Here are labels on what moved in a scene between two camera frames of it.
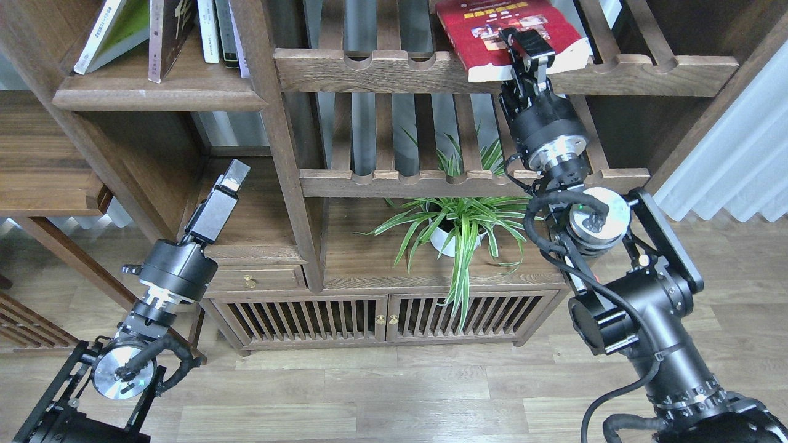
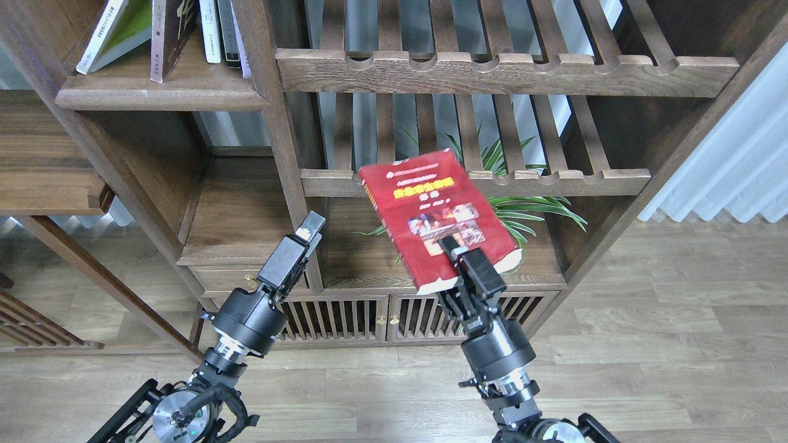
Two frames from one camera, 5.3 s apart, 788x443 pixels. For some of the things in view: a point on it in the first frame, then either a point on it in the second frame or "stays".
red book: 472,28 → 420,198
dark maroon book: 169,22 stays
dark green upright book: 227,34 stays
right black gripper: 549,130 → 497,349
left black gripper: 180,271 → 250,320
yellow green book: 122,24 stays
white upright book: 209,31 stays
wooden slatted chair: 25,329 stays
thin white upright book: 244,68 stays
